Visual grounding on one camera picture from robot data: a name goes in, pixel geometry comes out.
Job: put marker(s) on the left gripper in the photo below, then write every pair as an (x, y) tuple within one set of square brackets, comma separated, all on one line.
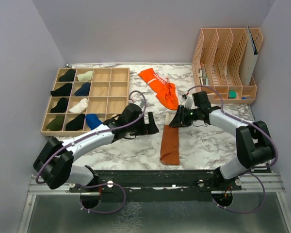
[(147, 129)]

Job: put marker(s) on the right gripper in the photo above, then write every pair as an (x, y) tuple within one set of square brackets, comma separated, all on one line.
[(179, 120)]

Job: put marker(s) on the bright orange underwear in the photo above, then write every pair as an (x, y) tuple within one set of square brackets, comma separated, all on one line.
[(166, 92)]

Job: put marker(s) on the rust brown underwear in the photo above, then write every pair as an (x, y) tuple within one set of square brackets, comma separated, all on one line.
[(170, 143)]

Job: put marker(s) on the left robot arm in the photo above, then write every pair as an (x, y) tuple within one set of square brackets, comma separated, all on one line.
[(55, 165)]

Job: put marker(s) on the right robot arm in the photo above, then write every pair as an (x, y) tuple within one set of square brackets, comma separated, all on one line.
[(253, 142)]

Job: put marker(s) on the blue rolled underwear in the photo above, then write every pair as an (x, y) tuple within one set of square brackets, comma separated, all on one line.
[(92, 121)]

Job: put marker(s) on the black rolled underwear bottom row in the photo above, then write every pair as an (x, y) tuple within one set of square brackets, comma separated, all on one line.
[(76, 124)]

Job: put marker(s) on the white rolled underwear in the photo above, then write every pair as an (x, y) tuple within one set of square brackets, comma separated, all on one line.
[(78, 105)]

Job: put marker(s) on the navy rolled underwear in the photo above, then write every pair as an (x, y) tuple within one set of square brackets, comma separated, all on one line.
[(83, 90)]

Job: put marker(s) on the light green rolled underwear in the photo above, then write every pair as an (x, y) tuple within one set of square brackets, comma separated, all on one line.
[(85, 77)]

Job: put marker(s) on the black rolled underwear third row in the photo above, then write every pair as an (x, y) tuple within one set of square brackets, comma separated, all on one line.
[(58, 105)]

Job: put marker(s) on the black rolled underwear second row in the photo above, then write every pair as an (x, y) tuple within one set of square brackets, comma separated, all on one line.
[(63, 91)]

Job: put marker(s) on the dark green rolled underwear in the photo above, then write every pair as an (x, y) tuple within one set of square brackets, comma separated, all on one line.
[(56, 124)]

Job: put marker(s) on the black rolled underwear top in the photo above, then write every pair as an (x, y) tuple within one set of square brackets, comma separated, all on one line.
[(68, 76)]

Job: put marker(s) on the green object in rack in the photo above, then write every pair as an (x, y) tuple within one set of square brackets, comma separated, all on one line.
[(232, 95)]

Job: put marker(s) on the pink plastic file rack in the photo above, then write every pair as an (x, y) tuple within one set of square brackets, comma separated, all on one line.
[(216, 63)]

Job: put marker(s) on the wooden compartment organizer tray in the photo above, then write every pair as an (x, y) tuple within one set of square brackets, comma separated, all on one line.
[(108, 97)]

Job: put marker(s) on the white board in rack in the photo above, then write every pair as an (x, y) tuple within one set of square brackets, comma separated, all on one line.
[(249, 58)]

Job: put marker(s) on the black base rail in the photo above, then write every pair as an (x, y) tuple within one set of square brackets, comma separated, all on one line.
[(153, 185)]

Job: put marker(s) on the aluminium extrusion rail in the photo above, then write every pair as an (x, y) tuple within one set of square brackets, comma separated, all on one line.
[(258, 182)]

